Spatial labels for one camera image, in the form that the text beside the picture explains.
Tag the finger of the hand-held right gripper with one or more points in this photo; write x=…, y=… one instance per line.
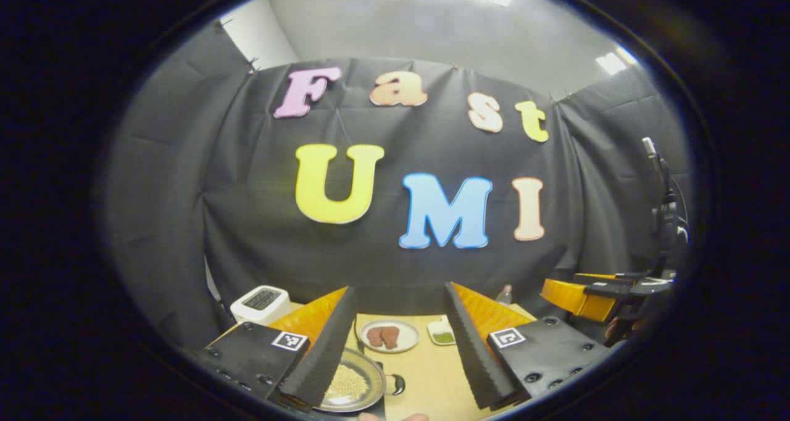
x=577, y=297

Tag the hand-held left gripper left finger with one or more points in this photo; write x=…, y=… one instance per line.
x=321, y=359

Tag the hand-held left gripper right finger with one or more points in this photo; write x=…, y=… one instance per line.
x=478, y=359

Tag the stainless steel pot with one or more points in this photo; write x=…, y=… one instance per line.
x=364, y=371

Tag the pile of yellow soybeans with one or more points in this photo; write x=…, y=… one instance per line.
x=347, y=382

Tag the pile of green mung beans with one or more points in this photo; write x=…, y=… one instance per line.
x=443, y=337

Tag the white divided dish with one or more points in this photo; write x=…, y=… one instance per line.
x=441, y=328

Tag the small brown meat slice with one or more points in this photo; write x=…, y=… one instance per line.
x=374, y=336

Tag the clear plastic water bottle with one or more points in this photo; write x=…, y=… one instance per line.
x=504, y=295

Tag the large brown meat slice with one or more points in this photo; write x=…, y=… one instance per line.
x=390, y=336

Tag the white oval plate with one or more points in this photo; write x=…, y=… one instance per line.
x=407, y=337

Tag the white toaster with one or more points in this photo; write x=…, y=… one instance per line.
x=262, y=307

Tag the small ceiling light panel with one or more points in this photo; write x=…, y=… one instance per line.
x=614, y=61

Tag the black camera stand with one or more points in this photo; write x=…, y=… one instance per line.
x=668, y=217

